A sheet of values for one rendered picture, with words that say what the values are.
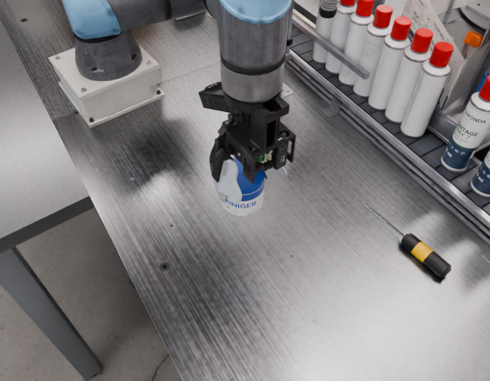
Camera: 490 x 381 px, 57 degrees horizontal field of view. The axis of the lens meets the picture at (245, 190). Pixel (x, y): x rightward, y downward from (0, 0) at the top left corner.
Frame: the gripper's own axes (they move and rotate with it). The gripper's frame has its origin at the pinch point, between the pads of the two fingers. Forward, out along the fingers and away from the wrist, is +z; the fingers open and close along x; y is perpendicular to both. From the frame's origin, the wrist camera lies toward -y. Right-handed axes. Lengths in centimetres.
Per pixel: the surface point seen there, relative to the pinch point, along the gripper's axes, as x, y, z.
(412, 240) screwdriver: 23.9, 19.4, 14.0
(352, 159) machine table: 31.7, -3.1, 16.7
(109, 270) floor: -19, -64, 100
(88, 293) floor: -30, -59, 100
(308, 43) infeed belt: 48, -37, 12
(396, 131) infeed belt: 40.9, -0.5, 11.7
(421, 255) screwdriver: 23.1, 22.4, 14.6
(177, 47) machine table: 22, -63, 17
